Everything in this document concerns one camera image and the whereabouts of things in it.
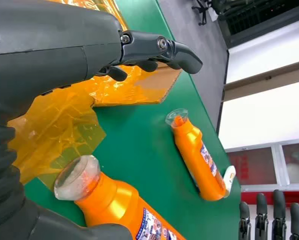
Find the white-framed glass cabinet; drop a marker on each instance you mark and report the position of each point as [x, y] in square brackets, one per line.
[254, 165]

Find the small white bottle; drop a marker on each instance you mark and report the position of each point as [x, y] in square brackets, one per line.
[229, 177]

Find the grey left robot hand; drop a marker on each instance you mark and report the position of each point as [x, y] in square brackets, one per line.
[51, 43]

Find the black chair base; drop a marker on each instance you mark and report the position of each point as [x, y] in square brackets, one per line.
[202, 13]

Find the yellow film-wrapped cardboard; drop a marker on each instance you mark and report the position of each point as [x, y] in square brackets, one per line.
[61, 132]

